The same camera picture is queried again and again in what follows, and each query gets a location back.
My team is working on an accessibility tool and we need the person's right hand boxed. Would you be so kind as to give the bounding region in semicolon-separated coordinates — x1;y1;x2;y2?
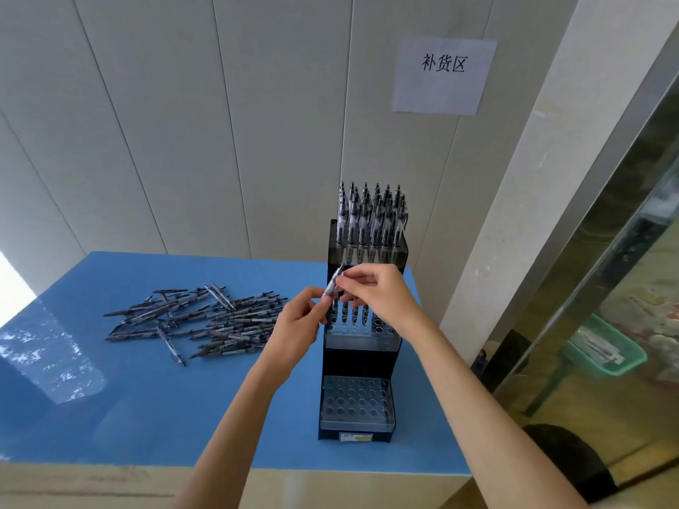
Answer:
335;263;442;351

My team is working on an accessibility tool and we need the dark framed glass door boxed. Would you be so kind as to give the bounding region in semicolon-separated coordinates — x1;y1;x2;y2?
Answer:
0;248;38;329

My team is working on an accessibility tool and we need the black tiered pen display stand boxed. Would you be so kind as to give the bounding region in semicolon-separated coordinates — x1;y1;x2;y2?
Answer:
318;219;410;443

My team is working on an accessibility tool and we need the green plastic basket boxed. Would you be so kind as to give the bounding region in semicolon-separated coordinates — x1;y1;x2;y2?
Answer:
562;313;649;379

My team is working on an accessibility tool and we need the pile of black pens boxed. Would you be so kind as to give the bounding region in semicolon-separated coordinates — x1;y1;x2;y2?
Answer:
103;283;289;368

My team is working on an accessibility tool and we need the steel framed glass partition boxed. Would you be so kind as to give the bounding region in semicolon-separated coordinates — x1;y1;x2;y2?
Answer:
482;89;679;493

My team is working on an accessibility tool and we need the person's left forearm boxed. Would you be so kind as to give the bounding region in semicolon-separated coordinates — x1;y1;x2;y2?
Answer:
172;368;282;509

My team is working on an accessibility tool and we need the blue table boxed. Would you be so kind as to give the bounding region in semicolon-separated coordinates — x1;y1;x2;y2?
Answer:
0;251;473;509

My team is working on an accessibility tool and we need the black round object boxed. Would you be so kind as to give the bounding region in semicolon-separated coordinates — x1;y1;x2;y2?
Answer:
522;423;619;504

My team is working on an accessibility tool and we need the person's right forearm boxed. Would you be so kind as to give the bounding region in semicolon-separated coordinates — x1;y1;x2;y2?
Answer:
415;325;587;509

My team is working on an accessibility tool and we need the row of black pens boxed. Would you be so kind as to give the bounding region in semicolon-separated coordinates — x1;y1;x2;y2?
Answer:
335;180;410;266

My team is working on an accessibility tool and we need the person's left hand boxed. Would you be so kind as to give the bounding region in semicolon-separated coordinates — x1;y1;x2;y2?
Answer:
254;286;336;392

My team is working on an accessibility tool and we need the white paper sign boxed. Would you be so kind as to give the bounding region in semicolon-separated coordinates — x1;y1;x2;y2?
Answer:
391;36;499;117

